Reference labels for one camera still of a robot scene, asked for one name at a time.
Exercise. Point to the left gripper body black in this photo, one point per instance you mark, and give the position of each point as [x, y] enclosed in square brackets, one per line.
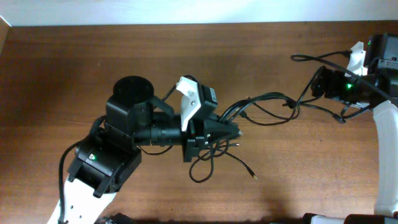
[194, 138]

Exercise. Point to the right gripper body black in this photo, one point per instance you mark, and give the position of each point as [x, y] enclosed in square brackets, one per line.
[324, 83]

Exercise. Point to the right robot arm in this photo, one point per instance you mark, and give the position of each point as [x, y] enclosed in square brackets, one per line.
[369, 83]

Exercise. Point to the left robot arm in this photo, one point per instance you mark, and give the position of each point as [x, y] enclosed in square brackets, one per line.
[135, 117]

